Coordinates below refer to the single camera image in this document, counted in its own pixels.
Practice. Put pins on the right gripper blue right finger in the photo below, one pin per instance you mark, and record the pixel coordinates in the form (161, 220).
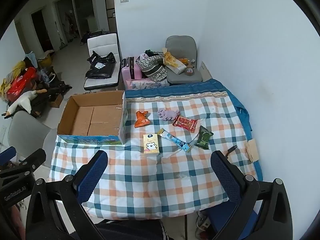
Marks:
(274, 220)

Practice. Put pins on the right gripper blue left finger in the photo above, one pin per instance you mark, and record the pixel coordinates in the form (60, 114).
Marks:
(44, 220)

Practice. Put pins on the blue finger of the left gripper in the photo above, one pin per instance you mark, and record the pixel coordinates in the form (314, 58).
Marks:
(7, 155)

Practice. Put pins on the green wipes pack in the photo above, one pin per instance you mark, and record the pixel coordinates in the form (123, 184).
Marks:
(203, 139)

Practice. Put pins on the light blue tube pack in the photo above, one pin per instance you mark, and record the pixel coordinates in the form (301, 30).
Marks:
(179, 143)

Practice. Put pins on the red floral wipes pack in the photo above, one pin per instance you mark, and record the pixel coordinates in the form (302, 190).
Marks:
(185, 123)

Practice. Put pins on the yellow Vinda tissue pack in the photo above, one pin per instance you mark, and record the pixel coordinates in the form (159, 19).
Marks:
(150, 144)

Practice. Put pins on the orange snack bag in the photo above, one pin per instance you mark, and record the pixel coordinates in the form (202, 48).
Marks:
(142, 119)

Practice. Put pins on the purple plush toy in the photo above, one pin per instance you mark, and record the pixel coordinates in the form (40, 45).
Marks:
(167, 115)

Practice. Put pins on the white goose plush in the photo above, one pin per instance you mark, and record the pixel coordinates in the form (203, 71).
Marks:
(24, 101)

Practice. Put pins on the white power strip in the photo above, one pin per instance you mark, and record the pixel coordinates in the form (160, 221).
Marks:
(201, 225)

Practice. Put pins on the wooden block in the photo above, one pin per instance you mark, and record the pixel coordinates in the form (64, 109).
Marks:
(252, 150)

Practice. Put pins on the red bag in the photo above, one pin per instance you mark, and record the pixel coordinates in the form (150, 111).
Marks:
(20, 83)

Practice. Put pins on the open cardboard box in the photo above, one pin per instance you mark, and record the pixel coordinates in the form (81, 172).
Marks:
(94, 118)

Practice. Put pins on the plaid checkered blanket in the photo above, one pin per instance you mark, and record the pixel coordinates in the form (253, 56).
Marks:
(172, 183)

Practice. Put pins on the black plastic bag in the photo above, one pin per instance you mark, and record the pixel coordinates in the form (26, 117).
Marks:
(101, 67)

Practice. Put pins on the floral pink package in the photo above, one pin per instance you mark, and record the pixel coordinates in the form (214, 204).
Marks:
(138, 84)

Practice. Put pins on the white black chair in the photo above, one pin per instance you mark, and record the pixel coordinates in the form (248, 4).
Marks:
(103, 45)

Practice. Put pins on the pink suitcase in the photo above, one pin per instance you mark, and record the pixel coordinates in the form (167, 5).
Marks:
(130, 71)

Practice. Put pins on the brown tape roll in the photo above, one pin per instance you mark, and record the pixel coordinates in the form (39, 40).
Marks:
(189, 71)

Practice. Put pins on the yellow snack box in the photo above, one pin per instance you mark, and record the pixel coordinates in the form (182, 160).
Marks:
(172, 63)

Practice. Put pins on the patterned tote bag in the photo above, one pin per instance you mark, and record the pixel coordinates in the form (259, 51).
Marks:
(153, 67)

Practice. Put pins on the grey office chair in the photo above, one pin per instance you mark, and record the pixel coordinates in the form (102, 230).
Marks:
(184, 49)

